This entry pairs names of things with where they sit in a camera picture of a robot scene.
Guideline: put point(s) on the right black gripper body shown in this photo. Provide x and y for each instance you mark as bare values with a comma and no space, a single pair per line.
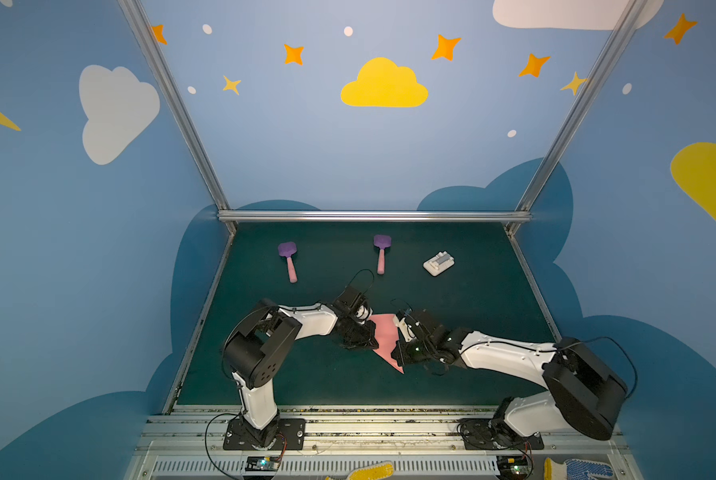
409,343

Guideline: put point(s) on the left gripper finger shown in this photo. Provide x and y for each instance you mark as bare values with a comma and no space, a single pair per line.
371,341
355,344

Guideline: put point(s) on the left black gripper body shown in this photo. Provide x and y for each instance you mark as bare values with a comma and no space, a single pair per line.
361,327

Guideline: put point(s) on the pink square paper sheet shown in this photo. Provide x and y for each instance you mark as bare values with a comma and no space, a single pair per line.
387,336

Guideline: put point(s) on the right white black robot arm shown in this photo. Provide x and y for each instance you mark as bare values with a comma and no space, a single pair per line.
581,392

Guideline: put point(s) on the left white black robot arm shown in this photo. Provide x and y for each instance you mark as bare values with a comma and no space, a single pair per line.
255,351

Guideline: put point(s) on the white small plastic device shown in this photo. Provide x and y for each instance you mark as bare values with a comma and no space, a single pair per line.
439,263

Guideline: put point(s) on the right purple pink spatula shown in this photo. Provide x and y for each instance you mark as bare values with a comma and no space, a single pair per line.
382,242

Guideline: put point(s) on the purple pink spatula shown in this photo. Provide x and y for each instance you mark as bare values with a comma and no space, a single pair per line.
287,250
382,242

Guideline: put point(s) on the left purple pink spatula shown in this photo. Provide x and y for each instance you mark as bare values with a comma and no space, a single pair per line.
287,250

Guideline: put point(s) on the yellow glove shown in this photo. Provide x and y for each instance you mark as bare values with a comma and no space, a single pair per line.
379,471

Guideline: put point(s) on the right green circuit board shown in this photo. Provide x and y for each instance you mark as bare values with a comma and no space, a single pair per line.
513,467

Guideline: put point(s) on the green circuit board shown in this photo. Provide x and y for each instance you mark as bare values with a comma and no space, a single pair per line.
262,464
513,467

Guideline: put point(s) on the left green circuit board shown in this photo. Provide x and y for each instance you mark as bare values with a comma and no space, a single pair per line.
262,464

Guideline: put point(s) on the blue white glove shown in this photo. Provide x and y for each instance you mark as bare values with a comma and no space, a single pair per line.
577,469

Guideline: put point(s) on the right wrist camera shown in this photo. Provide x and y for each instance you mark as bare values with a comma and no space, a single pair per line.
404,330

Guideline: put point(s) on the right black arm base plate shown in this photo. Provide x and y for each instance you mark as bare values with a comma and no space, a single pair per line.
484,437

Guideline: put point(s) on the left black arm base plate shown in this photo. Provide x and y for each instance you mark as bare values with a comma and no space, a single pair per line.
286,433

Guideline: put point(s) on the horizontal aluminium frame bar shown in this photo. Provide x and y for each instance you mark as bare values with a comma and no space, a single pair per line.
374,216

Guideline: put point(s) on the aluminium front rail base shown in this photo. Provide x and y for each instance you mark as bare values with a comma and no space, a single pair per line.
420,442

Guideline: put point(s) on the right aluminium frame post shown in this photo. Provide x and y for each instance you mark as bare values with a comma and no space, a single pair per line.
616,44

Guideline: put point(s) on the aluminium frame post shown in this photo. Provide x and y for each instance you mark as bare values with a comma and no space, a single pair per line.
616,44
138,21

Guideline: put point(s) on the left aluminium frame post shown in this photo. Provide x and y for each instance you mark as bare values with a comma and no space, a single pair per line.
138,21

